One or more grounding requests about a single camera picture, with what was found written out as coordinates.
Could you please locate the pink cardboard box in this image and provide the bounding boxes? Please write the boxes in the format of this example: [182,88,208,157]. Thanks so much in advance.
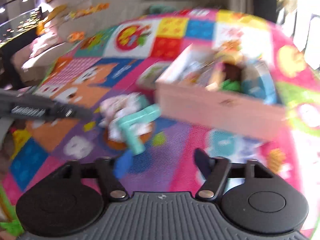
[155,45,286,141]

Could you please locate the pink white cloth bundle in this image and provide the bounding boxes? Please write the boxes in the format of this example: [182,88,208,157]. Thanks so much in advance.
[99,93,150,149]

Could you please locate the teal plastic toy piece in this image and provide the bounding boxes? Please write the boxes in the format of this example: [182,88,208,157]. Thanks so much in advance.
[116,104,161,155]

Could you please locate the brown-haired crochet doll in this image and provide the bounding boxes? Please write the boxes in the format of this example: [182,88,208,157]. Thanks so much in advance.
[220,63,243,93]

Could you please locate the colourful cartoon play mat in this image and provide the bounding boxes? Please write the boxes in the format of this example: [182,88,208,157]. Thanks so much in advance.
[0,8,320,239]

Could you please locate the teal cloth on sofa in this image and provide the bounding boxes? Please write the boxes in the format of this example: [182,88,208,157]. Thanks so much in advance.
[147,4,178,15]

